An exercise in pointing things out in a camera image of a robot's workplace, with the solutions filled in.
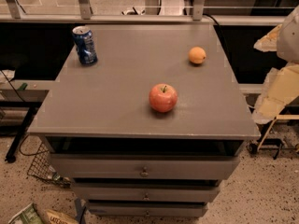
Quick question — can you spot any red apple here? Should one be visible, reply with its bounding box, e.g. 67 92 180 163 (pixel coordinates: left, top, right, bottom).
149 83 178 113

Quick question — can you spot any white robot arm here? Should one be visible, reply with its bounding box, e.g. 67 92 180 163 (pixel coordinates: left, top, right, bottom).
277 6 299 63

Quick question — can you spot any blue pepsi can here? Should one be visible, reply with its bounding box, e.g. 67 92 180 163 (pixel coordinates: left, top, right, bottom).
72 26 98 65

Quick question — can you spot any grey drawer cabinet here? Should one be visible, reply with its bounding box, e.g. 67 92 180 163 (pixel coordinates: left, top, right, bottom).
29 22 259 206

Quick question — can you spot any orange fruit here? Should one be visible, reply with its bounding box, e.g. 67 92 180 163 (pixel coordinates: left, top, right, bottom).
189 47 206 64

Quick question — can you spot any top grey drawer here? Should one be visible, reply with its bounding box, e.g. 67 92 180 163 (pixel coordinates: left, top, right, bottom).
49 154 239 180

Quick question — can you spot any grey drawer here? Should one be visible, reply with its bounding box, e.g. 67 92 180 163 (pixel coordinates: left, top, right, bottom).
87 203 207 217
49 154 239 180
72 183 220 203

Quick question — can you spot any middle grey drawer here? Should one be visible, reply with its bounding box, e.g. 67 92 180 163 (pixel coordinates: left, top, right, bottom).
72 183 220 203

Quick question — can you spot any bottom grey drawer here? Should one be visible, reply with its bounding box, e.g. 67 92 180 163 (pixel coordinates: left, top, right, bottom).
87 203 207 217

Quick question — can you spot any yellow chip bag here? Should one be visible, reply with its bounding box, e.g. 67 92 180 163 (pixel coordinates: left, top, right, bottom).
46 209 78 224

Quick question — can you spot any black table leg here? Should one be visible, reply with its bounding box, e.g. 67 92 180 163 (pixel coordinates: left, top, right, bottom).
5 107 36 163

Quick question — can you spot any green snack bag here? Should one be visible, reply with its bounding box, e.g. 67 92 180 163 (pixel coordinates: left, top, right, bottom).
8 203 44 224

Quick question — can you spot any black wire basket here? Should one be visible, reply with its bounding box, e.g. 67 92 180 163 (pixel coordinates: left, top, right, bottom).
27 143 70 188

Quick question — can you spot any black cable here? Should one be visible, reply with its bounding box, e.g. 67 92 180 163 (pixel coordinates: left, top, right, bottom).
18 133 50 157

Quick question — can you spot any metal window frame rail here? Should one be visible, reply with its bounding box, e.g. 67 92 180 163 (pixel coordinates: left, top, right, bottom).
0 0 298 25

